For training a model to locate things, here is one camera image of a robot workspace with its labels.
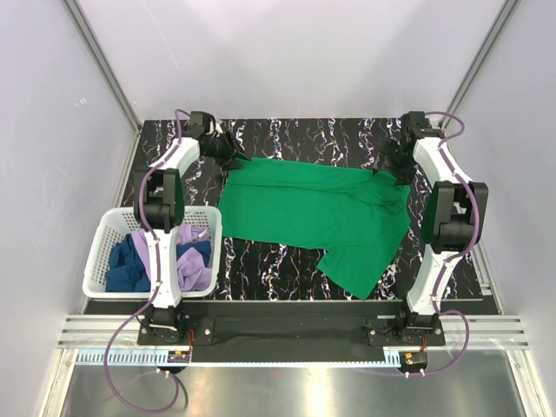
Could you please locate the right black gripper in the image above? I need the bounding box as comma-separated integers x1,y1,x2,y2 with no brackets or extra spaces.
372,137,419,187

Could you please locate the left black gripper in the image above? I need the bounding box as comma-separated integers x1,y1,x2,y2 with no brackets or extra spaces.
204,130,251,172

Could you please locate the green t shirt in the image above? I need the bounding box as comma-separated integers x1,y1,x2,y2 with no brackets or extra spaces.
218,158,410,299

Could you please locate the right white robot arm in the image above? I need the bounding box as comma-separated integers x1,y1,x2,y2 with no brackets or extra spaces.
383,111,489,345

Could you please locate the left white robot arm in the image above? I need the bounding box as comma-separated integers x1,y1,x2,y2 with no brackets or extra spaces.
134,109,250,344

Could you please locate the lilac t shirt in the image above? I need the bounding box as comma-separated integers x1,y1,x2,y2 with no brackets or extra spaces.
131,222,212,293

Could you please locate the white plastic laundry basket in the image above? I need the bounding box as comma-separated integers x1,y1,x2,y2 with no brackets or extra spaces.
83,206,222,301

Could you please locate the dark blue t shirt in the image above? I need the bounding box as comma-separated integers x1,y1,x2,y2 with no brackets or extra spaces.
105,234,213,293

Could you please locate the right orange connector box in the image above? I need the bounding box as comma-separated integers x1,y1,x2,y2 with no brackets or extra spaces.
401,351,428,367

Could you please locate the orange connector box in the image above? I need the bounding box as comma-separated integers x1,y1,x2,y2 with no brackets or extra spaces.
167,350,191,363
401,351,428,367

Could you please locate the left orange connector box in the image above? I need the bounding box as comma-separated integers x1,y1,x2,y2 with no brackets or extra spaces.
167,350,191,363

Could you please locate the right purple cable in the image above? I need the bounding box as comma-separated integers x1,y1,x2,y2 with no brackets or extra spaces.
423,308,470,375

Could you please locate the purple cable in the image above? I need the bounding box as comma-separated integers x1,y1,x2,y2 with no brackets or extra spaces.
423,308,470,375
101,314,189,414

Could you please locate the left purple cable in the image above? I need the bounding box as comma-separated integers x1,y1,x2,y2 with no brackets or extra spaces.
101,314,189,414

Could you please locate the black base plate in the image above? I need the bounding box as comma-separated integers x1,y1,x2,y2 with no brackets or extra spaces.
138,301,446,364

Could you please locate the right aluminium frame post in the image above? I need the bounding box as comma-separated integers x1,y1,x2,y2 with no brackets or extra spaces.
447,0,521,115

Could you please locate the aluminium frame post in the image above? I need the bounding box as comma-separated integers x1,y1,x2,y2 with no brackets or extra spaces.
62,0,142,134
447,0,521,115

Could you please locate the left aluminium frame post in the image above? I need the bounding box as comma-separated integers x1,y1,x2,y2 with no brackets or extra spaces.
62,0,142,134

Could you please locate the aluminium front rail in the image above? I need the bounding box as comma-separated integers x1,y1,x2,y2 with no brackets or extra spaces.
57,315,529,350

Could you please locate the white slotted cable duct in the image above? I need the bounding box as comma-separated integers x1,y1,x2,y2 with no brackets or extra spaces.
76,350,407,368

